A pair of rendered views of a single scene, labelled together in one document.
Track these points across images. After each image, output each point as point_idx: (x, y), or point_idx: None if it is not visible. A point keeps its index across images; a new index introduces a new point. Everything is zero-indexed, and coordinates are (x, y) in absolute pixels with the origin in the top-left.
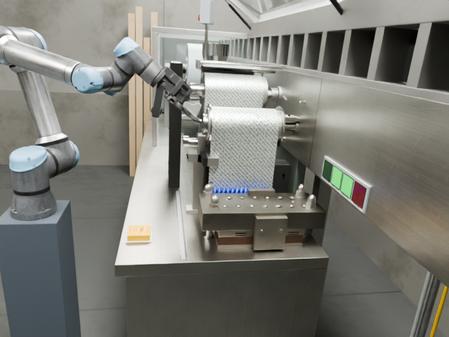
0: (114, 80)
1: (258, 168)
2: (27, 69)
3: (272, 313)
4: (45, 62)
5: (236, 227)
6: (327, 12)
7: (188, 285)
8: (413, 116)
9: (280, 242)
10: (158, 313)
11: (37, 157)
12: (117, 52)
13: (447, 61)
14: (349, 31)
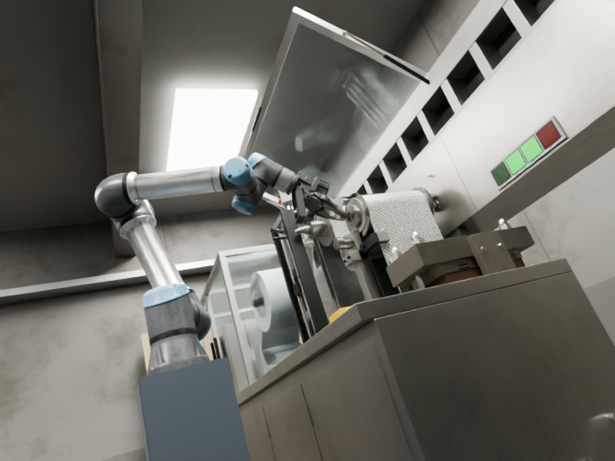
0: (256, 181)
1: (428, 238)
2: (143, 222)
3: (564, 347)
4: (187, 172)
5: (455, 255)
6: (413, 101)
7: (449, 320)
8: (544, 37)
9: (508, 260)
10: (436, 373)
11: (182, 284)
12: (252, 162)
13: (535, 15)
14: (445, 81)
